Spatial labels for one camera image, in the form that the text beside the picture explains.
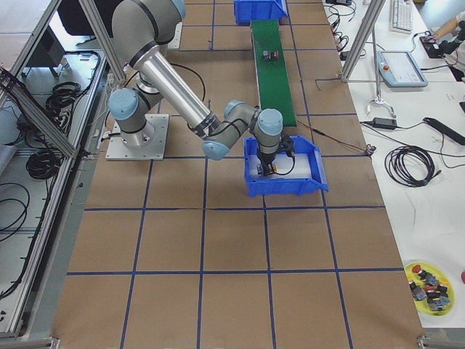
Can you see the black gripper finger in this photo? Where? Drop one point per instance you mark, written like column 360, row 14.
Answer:
column 267, row 170

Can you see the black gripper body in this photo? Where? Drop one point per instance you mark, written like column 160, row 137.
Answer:
column 266, row 159

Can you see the red mushroom push button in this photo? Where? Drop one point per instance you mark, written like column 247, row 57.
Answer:
column 270, row 55

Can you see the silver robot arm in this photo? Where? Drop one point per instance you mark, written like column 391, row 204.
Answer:
column 140, row 28

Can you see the yellow plate of buttons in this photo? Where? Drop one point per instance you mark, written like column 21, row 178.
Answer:
column 430, row 288

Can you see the person hand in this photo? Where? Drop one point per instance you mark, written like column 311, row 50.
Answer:
column 437, row 35

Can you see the right blue plastic bin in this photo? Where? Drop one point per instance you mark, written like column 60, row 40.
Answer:
column 297, row 186

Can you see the blue plastic bin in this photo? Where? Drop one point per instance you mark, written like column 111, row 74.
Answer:
column 247, row 10
column 297, row 186

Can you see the green conveyor belt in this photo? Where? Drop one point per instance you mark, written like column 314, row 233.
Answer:
column 272, row 76

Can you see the silver reacher grabber tool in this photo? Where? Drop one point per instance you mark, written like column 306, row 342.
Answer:
column 378, row 100

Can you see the black power adapter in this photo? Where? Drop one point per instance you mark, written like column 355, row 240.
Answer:
column 384, row 123

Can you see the left blue plastic bin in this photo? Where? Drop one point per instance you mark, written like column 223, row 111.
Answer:
column 247, row 10

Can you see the teach pendant tablet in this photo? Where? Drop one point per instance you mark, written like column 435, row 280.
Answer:
column 400, row 70

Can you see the white keyboard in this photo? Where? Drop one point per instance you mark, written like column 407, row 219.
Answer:
column 401, row 16

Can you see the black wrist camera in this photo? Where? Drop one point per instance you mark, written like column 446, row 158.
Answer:
column 287, row 146

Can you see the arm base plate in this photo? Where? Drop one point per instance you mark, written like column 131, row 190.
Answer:
column 175, row 43
column 148, row 144

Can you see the aluminium frame post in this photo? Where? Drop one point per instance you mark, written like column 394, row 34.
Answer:
column 367, row 25

